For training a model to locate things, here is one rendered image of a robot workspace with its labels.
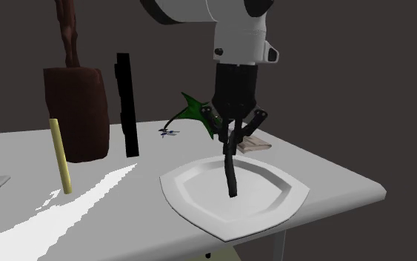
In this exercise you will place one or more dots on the black bent stick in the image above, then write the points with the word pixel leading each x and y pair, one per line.
pixel 231 177

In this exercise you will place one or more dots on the green leafy plant figure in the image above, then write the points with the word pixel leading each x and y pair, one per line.
pixel 193 110

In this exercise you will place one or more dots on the brown wooden mallet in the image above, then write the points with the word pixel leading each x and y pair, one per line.
pixel 78 115

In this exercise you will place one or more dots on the small blue dragonfly figure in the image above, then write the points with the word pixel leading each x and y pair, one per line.
pixel 167 132

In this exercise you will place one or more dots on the white table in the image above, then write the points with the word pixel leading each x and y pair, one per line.
pixel 121 217

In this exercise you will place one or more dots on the white angular plate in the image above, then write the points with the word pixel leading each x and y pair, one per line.
pixel 208 202

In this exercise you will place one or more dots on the yellow stick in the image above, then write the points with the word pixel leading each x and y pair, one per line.
pixel 62 159

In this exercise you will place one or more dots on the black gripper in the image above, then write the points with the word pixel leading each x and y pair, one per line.
pixel 235 90

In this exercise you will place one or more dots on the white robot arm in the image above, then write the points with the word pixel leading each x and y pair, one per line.
pixel 229 25

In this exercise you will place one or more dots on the black upright slab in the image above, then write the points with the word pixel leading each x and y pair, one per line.
pixel 128 108

